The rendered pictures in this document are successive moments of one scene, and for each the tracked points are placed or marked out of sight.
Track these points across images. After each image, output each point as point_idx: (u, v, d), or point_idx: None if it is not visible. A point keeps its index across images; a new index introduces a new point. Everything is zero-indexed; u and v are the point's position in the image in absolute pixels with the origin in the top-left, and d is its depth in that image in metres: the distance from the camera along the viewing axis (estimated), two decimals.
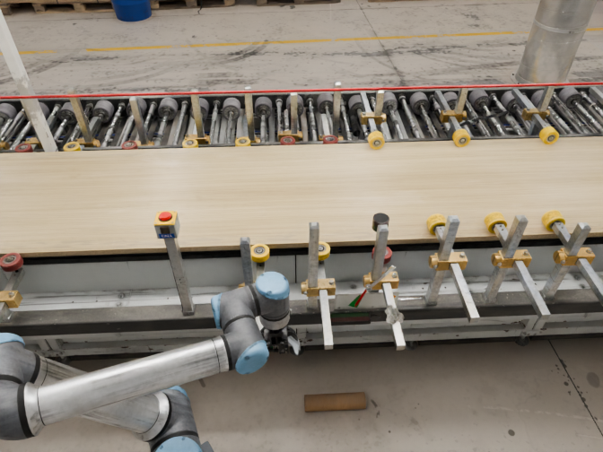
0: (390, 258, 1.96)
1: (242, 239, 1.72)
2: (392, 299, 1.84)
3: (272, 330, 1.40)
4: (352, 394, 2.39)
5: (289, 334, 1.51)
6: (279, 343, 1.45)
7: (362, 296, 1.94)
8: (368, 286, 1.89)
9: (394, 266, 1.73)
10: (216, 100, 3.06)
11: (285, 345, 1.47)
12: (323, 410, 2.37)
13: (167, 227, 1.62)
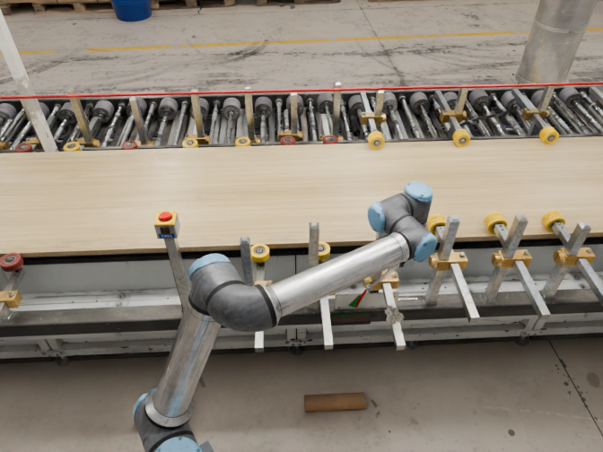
0: None
1: (242, 239, 1.72)
2: (392, 299, 1.84)
3: None
4: (352, 394, 2.39)
5: None
6: None
7: (362, 296, 1.94)
8: (368, 286, 1.89)
9: (395, 267, 1.73)
10: (216, 100, 3.06)
11: None
12: (323, 410, 2.37)
13: (167, 227, 1.62)
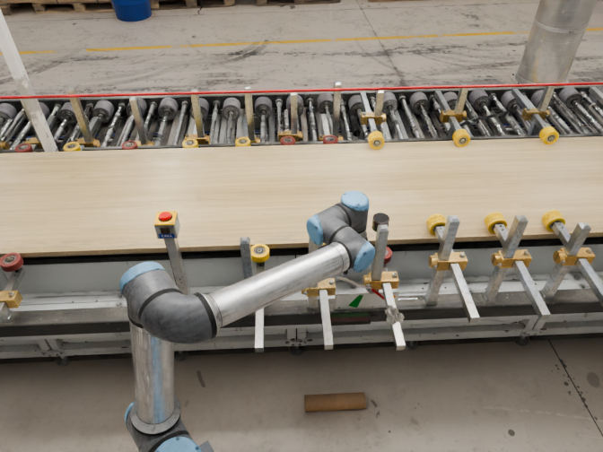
0: (390, 258, 1.96)
1: (242, 239, 1.72)
2: (392, 299, 1.84)
3: (363, 237, 1.63)
4: (352, 394, 2.39)
5: None
6: None
7: (378, 293, 1.93)
8: (365, 288, 1.89)
9: (338, 276, 1.75)
10: (216, 100, 3.06)
11: None
12: (323, 410, 2.37)
13: (167, 227, 1.62)
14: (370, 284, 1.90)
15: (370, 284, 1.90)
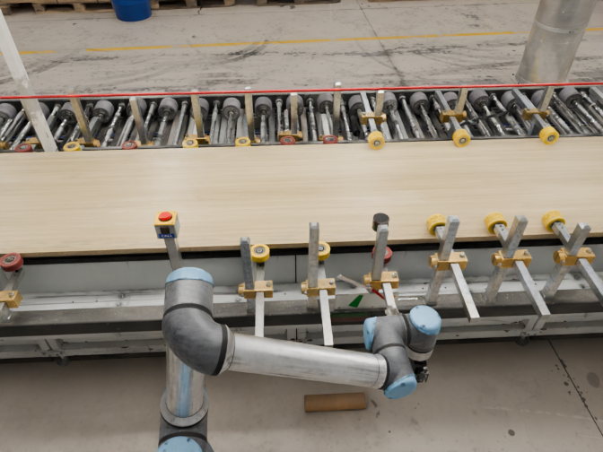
0: (390, 258, 1.96)
1: (242, 239, 1.72)
2: (392, 299, 1.84)
3: (416, 360, 1.45)
4: (352, 394, 2.39)
5: None
6: (419, 372, 1.50)
7: (378, 293, 1.93)
8: (365, 288, 1.89)
9: (338, 276, 1.75)
10: (216, 100, 3.06)
11: (423, 375, 1.52)
12: (323, 410, 2.37)
13: (167, 227, 1.62)
14: (370, 284, 1.90)
15: (370, 284, 1.90)
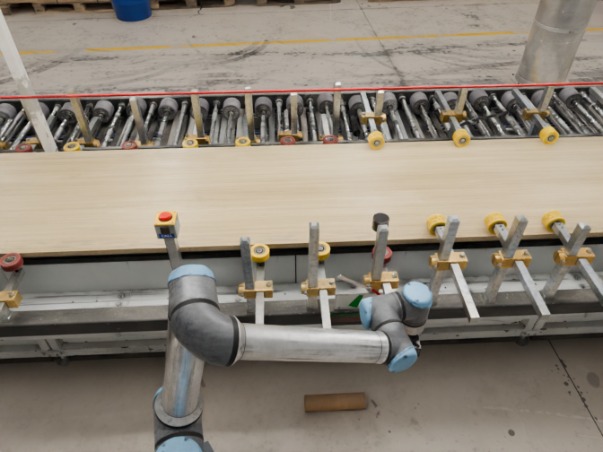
0: (390, 258, 1.96)
1: (242, 239, 1.72)
2: None
3: (409, 335, 1.52)
4: (352, 394, 2.39)
5: None
6: None
7: (378, 293, 1.93)
8: (365, 288, 1.89)
9: (338, 276, 1.75)
10: (216, 100, 3.06)
11: (416, 350, 1.59)
12: (323, 410, 2.37)
13: (167, 227, 1.62)
14: (370, 284, 1.90)
15: (370, 284, 1.90)
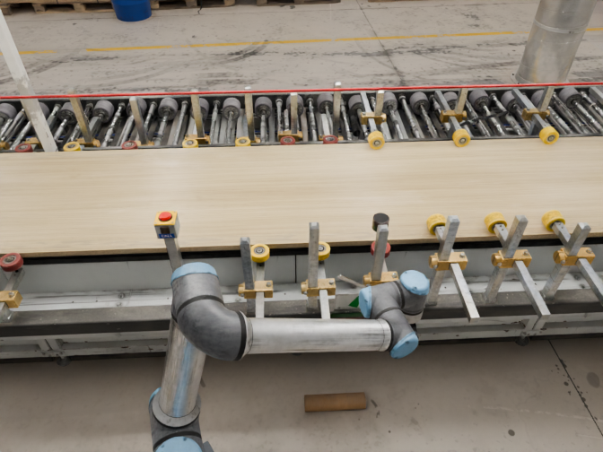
0: (388, 253, 1.98)
1: (242, 239, 1.72)
2: None
3: None
4: (352, 394, 2.39)
5: None
6: None
7: None
8: (365, 288, 1.89)
9: (338, 276, 1.75)
10: (216, 100, 3.06)
11: None
12: (323, 410, 2.37)
13: (167, 227, 1.62)
14: (370, 284, 1.90)
15: (370, 284, 1.90)
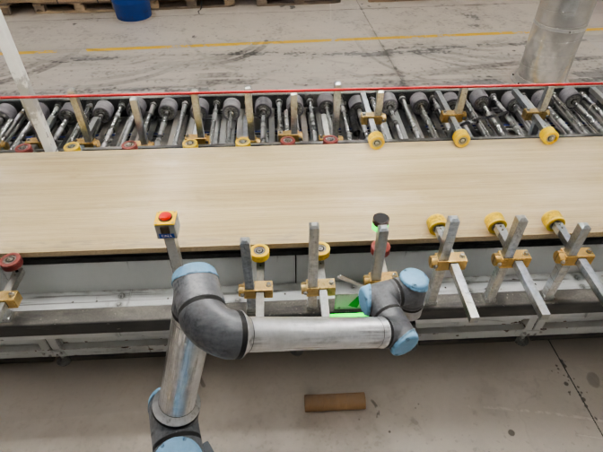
0: (388, 252, 1.98)
1: (242, 239, 1.72)
2: None
3: None
4: (352, 394, 2.39)
5: None
6: None
7: None
8: None
9: (338, 276, 1.75)
10: (216, 100, 3.06)
11: None
12: (323, 410, 2.37)
13: (167, 227, 1.62)
14: None
15: None
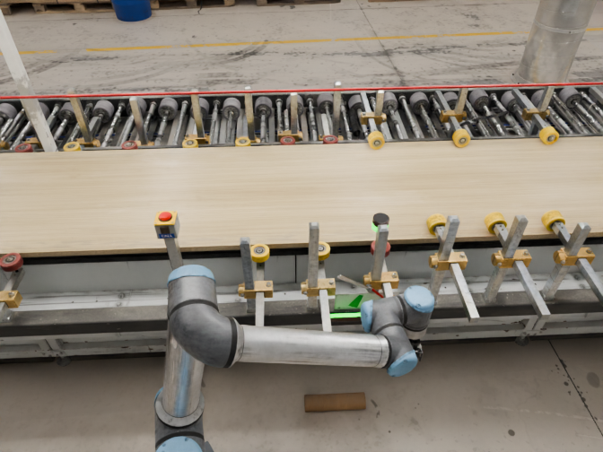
0: (388, 252, 1.98)
1: (242, 239, 1.72)
2: (390, 291, 1.86)
3: (411, 339, 1.51)
4: (352, 394, 2.39)
5: None
6: (414, 351, 1.55)
7: (378, 293, 1.93)
8: (365, 288, 1.89)
9: (338, 276, 1.75)
10: (216, 100, 3.06)
11: None
12: (323, 410, 2.37)
13: (167, 227, 1.62)
14: (370, 284, 1.90)
15: (370, 284, 1.90)
